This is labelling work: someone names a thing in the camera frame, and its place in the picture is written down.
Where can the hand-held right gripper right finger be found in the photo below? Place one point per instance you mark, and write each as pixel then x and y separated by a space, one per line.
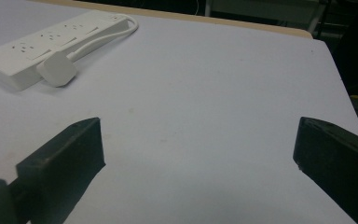
pixel 338 161

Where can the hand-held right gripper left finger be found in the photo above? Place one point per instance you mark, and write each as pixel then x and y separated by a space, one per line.
pixel 59 168

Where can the white power plug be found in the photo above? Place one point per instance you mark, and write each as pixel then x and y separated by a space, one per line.
pixel 57 69

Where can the white power strip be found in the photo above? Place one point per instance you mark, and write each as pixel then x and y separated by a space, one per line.
pixel 43 43

